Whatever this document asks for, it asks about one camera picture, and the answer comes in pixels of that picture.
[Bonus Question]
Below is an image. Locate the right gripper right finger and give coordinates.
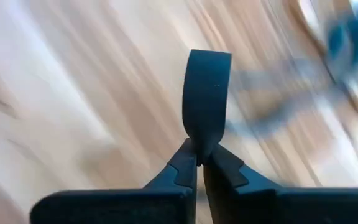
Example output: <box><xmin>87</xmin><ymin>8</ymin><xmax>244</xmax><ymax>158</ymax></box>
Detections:
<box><xmin>202</xmin><ymin>143</ymin><xmax>358</xmax><ymax>224</ymax></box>

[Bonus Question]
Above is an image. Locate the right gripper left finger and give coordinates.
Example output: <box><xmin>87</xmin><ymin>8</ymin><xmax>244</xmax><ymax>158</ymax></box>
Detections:
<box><xmin>29</xmin><ymin>138</ymin><xmax>198</xmax><ymax>224</ymax></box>

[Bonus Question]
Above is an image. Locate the black rubber band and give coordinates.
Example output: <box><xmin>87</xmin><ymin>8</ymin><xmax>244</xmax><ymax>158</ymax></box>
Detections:
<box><xmin>181</xmin><ymin>49</ymin><xmax>232</xmax><ymax>166</ymax></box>

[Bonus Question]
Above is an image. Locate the blue rubber band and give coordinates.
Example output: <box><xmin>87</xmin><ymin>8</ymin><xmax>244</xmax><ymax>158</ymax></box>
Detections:
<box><xmin>227</xmin><ymin>60</ymin><xmax>338</xmax><ymax>138</ymax></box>
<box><xmin>323</xmin><ymin>0</ymin><xmax>358</xmax><ymax>85</ymax></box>

